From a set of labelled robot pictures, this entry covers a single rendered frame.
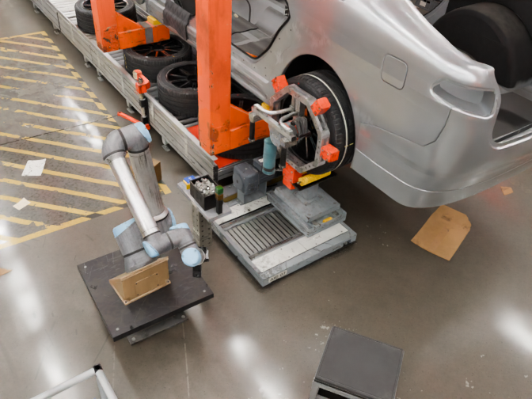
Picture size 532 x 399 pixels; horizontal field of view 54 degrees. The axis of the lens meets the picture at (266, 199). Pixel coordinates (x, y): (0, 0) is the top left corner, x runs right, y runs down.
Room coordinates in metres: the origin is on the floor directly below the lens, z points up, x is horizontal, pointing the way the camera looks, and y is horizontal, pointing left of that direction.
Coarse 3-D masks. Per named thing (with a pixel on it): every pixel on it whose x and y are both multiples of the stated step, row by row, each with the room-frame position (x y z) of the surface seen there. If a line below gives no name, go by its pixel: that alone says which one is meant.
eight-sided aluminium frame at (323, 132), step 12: (276, 96) 3.06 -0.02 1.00; (300, 96) 2.88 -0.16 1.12; (312, 96) 2.88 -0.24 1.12; (276, 108) 3.12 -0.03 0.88; (276, 120) 3.11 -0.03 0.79; (312, 120) 2.77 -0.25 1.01; (324, 120) 2.77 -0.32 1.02; (324, 132) 2.71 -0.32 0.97; (324, 144) 2.74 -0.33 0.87; (288, 156) 2.95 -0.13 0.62; (300, 168) 2.81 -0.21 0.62; (312, 168) 2.73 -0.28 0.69
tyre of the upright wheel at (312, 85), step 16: (288, 80) 3.11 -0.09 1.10; (304, 80) 2.99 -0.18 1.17; (336, 80) 3.01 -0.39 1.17; (320, 96) 2.86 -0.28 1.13; (336, 96) 2.88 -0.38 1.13; (336, 112) 2.78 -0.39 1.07; (352, 112) 2.84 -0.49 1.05; (336, 128) 2.73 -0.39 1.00; (352, 128) 2.79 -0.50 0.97; (336, 144) 2.71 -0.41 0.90; (352, 144) 2.77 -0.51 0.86; (336, 160) 2.71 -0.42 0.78
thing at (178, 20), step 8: (168, 0) 4.69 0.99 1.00; (168, 8) 4.65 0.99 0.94; (176, 8) 4.55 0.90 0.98; (168, 16) 4.61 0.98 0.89; (176, 16) 4.52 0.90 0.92; (184, 16) 4.42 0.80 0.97; (168, 24) 4.62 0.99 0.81; (176, 24) 4.48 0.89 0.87; (184, 24) 4.38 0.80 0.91; (184, 32) 4.37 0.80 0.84
